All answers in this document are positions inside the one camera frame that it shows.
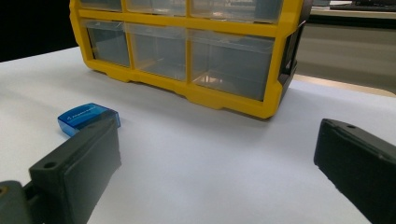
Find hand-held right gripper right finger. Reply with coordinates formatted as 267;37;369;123
313;118;396;224

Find blue transparent plastic box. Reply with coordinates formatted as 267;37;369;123
57;103;121;138

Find clear plastic drawer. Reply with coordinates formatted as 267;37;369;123
124;21;188;82
190;0;284;24
188;28;276;102
125;0;187;18
80;18;131;68
79;0;123;13

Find yellow drawer organizer cabinet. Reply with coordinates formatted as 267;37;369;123
68;0;314;119

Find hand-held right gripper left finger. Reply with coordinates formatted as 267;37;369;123
28;117;122;224

